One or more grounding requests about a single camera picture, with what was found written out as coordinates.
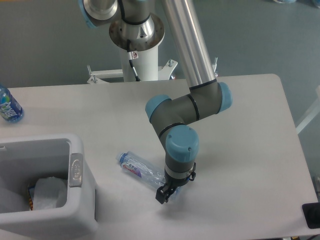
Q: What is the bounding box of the blue labelled drink bottle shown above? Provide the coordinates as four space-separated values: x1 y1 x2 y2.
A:
0 84 24 123

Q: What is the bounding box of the clear plastic bottle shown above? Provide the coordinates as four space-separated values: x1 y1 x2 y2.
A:
115 151 166 191

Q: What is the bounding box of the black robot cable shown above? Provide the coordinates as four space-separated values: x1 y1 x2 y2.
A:
117 0 151 82

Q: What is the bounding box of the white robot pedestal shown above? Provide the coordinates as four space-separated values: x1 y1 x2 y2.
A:
86 13 179 85

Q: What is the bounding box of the black device at edge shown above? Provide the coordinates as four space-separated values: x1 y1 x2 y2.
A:
302 202 320 229

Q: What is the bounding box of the white table leg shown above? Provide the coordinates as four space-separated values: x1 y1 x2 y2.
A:
295 85 320 134

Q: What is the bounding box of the white trash can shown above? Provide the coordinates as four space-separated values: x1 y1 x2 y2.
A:
0 133 98 240

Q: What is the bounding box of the blue snack package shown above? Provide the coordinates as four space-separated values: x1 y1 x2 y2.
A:
27 185 35 211

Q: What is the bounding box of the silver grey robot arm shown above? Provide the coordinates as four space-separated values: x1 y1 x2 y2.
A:
78 0 233 204

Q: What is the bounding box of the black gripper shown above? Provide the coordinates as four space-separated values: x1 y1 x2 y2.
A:
155 162 197 204

